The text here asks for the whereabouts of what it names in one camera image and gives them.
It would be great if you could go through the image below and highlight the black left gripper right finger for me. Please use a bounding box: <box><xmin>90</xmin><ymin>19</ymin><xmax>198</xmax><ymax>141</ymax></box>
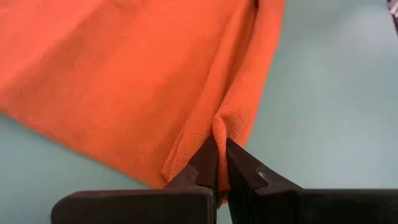
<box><xmin>225</xmin><ymin>138</ymin><xmax>398</xmax><ymax>224</ymax></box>

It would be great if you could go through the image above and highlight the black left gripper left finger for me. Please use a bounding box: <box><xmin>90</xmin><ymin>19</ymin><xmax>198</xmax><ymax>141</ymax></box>
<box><xmin>50</xmin><ymin>136</ymin><xmax>219</xmax><ymax>224</ymax></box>

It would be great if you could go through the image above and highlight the green table mat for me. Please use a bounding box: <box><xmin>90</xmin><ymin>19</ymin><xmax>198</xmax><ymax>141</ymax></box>
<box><xmin>0</xmin><ymin>0</ymin><xmax>398</xmax><ymax>224</ymax></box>

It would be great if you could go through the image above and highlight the orange towel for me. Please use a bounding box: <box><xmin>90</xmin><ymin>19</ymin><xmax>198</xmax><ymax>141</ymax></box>
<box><xmin>0</xmin><ymin>0</ymin><xmax>286</xmax><ymax>208</ymax></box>

